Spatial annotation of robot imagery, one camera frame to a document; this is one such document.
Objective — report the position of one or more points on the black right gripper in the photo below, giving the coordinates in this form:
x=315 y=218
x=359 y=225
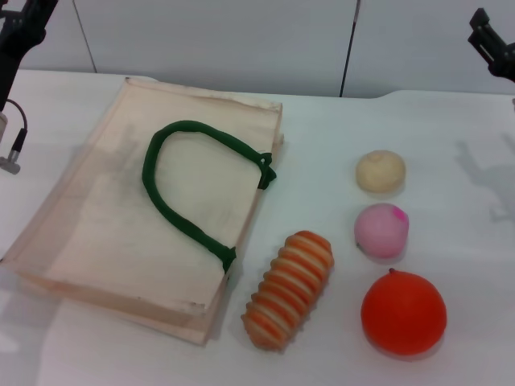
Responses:
x=505 y=60

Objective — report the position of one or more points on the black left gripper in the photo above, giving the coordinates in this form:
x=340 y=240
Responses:
x=12 y=48

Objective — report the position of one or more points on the pink toy peach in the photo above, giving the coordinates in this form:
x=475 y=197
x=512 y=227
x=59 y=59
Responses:
x=380 y=233

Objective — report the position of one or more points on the thin dark background pole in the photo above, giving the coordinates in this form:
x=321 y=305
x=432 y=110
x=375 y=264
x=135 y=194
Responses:
x=349 y=52

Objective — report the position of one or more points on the cream round toy bun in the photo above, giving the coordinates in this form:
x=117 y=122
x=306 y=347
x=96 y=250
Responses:
x=380 y=171

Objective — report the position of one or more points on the red orange toy fruit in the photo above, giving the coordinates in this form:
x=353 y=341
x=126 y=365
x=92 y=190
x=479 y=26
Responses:
x=402 y=313

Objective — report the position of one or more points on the orange striped toy bread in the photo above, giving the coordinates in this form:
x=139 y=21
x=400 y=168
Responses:
x=287 y=289

